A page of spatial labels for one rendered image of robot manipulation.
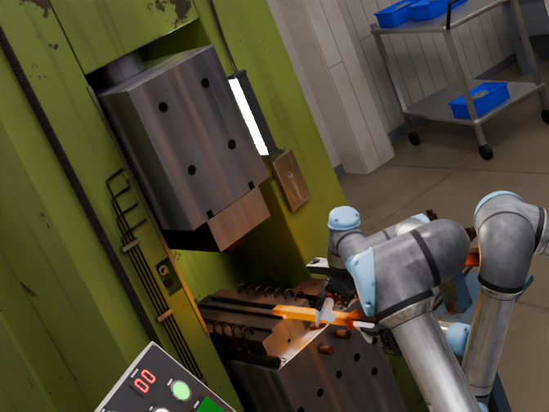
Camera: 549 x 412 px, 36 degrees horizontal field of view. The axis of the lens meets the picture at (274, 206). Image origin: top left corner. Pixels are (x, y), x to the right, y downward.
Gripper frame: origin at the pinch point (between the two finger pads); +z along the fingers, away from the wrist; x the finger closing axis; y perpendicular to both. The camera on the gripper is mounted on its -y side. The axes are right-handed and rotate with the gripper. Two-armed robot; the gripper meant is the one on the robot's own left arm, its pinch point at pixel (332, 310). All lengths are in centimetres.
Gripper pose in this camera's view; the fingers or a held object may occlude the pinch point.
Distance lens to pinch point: 230.0
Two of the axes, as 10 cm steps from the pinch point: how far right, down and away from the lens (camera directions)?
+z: 0.1, 7.6, 6.5
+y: 7.5, 4.2, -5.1
